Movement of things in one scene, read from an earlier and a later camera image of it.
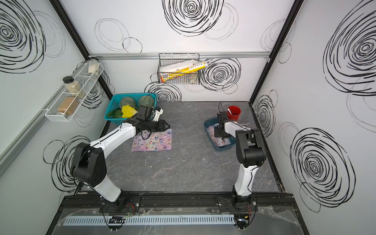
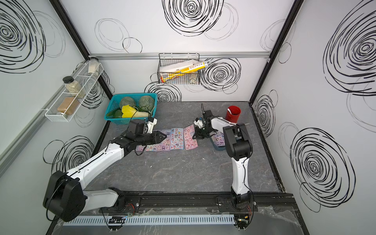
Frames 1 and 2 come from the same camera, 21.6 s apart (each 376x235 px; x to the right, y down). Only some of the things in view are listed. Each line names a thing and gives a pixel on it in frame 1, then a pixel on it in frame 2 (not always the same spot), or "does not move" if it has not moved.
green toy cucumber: x=116 y=113 does not move
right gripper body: x=217 y=132 to x=203 y=132
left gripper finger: x=163 y=129 to x=158 y=140
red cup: x=235 y=111 does not move
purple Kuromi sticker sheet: x=165 y=140 does not move
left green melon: x=127 y=101 does not move
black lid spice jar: x=73 y=87 does not move
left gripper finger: x=163 y=128 to x=162 y=136
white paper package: x=173 y=67 does not move
